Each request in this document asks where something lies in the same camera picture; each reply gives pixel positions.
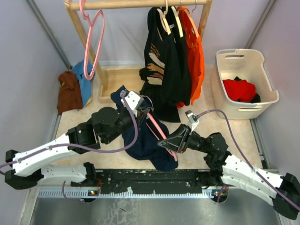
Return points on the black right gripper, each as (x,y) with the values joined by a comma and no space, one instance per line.
(179,140)

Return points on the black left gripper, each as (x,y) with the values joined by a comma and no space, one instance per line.
(141,114)

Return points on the navy blue t shirt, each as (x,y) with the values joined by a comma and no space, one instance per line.
(146,147)

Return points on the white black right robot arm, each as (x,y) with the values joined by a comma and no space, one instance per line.
(282,192)

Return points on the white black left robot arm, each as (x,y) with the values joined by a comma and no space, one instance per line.
(34,167)

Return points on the black printed t shirt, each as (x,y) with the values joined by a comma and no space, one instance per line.
(161,73)

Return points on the light blue t shirt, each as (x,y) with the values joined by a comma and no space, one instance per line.
(85,85)

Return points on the brown t shirt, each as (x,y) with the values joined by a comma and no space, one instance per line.
(69,97)

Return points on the orange t shirt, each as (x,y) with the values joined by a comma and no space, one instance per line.
(196,64)

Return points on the red t shirt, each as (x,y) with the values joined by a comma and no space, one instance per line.
(228,84)

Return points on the cream hanger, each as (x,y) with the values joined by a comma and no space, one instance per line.
(177,19)
(162,15)

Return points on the wooden hanger under orange shirt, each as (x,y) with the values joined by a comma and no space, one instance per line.
(188,22)

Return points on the wooden clothes rack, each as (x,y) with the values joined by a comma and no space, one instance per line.
(113,77)

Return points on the white laundry basket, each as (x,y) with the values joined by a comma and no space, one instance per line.
(246,64)

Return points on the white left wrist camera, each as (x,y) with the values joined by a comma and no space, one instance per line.
(133,99)

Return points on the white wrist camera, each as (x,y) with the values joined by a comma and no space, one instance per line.
(133,99)
(192,120)

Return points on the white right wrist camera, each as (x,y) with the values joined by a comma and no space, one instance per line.
(192,120)

